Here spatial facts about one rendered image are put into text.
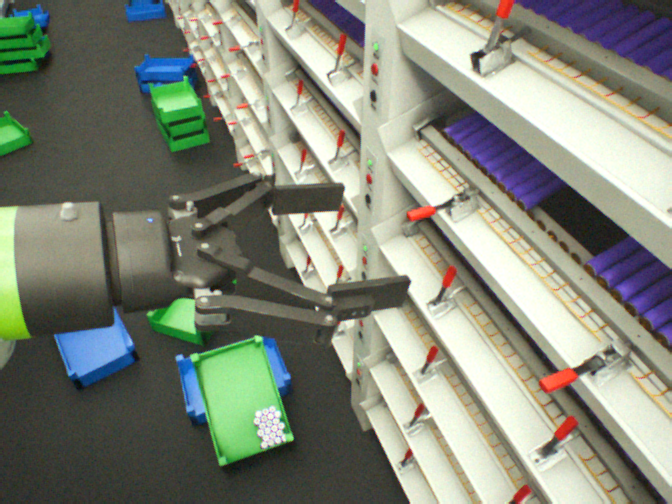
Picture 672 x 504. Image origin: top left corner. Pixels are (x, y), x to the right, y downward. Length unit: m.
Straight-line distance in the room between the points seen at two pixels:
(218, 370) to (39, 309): 1.16
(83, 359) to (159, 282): 1.44
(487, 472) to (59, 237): 0.74
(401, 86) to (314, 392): 1.03
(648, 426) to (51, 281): 0.50
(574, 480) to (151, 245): 0.56
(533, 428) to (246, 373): 0.95
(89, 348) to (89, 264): 1.47
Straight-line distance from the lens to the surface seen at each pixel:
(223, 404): 1.49
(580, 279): 0.59
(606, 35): 0.58
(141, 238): 0.37
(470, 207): 0.68
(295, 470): 1.45
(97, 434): 1.64
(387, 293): 0.40
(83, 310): 0.37
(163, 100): 2.80
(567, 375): 0.52
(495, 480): 0.91
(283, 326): 0.36
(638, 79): 0.51
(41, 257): 0.36
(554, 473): 0.72
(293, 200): 0.48
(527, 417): 0.74
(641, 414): 0.55
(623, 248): 0.62
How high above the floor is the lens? 1.33
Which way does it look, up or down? 43 degrees down
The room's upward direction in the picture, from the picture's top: straight up
